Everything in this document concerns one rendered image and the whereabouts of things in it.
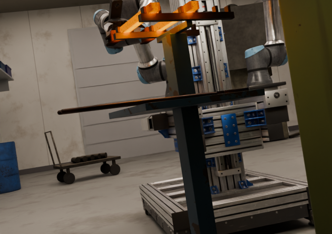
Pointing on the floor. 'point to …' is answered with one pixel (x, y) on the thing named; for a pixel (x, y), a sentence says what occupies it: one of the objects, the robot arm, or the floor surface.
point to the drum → (9, 168)
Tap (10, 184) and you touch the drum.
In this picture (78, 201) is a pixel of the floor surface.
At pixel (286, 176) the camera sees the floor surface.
